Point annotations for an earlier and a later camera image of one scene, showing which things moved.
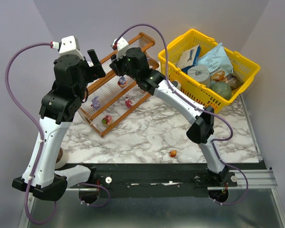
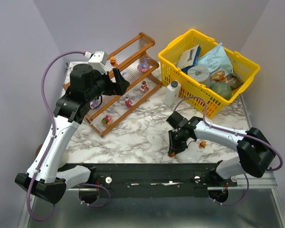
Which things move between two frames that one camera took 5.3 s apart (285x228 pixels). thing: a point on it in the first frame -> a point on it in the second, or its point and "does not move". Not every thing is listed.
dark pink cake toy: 128,102 does not move
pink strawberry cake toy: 107,120 does not move
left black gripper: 95,69 -> 114,84
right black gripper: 115,67 -> 180,137
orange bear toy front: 173,153 does not move
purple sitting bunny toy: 96,104 does not move
